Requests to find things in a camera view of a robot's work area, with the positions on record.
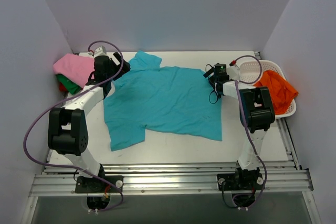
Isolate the aluminium rail frame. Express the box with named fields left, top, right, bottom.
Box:
left=20, top=50, right=321, bottom=224

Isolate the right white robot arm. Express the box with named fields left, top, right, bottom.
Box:
left=203, top=63, right=275, bottom=189

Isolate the black thin wire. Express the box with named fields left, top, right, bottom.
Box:
left=205, top=63, right=223, bottom=104

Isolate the teal t-shirt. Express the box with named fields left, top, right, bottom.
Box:
left=103, top=51, right=222, bottom=151

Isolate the red folded t-shirt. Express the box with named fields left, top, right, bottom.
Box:
left=59, top=83, right=68, bottom=92

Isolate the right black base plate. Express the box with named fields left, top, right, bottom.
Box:
left=217, top=174, right=264, bottom=191

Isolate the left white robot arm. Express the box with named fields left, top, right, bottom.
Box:
left=48, top=52, right=130, bottom=192

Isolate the green folded t-shirt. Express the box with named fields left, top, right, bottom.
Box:
left=56, top=74, right=81, bottom=95

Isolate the orange t-shirt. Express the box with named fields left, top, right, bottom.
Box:
left=254, top=70, right=299, bottom=115

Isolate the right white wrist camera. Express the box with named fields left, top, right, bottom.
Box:
left=227, top=65, right=240, bottom=81

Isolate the white plastic basket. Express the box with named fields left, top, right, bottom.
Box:
left=239, top=60, right=296, bottom=119

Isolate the pink folded t-shirt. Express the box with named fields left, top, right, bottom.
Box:
left=53, top=54, right=94, bottom=88

